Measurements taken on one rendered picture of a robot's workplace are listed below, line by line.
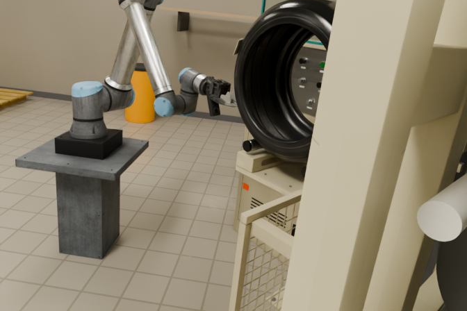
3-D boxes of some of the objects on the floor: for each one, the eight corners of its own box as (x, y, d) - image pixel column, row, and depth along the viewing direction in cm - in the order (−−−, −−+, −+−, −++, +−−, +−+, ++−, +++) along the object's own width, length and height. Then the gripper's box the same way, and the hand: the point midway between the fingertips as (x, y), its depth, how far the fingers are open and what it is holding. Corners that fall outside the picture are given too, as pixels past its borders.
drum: (161, 116, 486) (163, 65, 465) (151, 125, 444) (153, 70, 424) (129, 112, 489) (130, 61, 468) (116, 121, 447) (117, 65, 426)
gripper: (201, 76, 165) (233, 92, 152) (216, 76, 171) (248, 91, 158) (197, 94, 168) (228, 112, 155) (212, 93, 174) (244, 110, 161)
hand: (235, 106), depth 158 cm, fingers closed
